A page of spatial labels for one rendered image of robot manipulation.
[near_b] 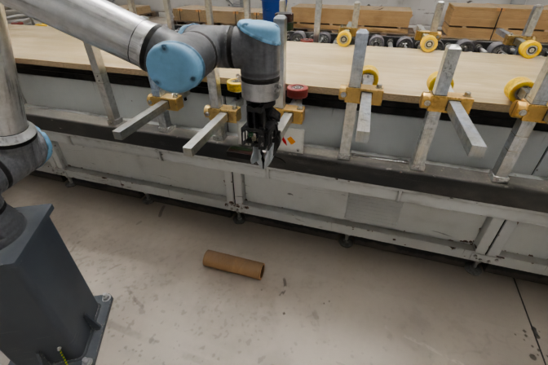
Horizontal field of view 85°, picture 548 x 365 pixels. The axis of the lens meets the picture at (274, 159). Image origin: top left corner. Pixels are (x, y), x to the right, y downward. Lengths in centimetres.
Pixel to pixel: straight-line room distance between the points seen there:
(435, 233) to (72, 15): 160
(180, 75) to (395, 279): 142
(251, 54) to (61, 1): 34
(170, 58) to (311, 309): 124
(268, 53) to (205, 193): 128
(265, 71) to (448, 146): 90
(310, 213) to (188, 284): 70
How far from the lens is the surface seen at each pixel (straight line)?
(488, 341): 169
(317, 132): 133
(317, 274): 162
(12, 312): 136
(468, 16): 703
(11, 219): 121
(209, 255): 161
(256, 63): 67
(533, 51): 204
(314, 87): 121
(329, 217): 166
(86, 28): 65
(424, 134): 108
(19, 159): 120
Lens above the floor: 130
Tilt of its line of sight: 33 degrees down
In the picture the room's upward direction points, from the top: straight up
